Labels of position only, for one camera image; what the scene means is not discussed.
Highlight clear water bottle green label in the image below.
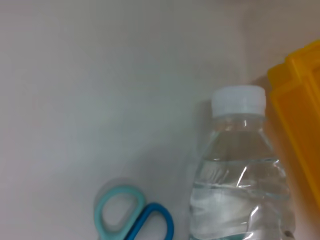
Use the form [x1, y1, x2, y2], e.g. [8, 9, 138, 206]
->
[188, 85, 297, 240]

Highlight blue scissors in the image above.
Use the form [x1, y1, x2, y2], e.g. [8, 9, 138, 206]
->
[94, 184, 175, 240]

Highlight yellow plastic bin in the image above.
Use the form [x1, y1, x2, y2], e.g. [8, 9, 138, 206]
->
[266, 38, 320, 216]

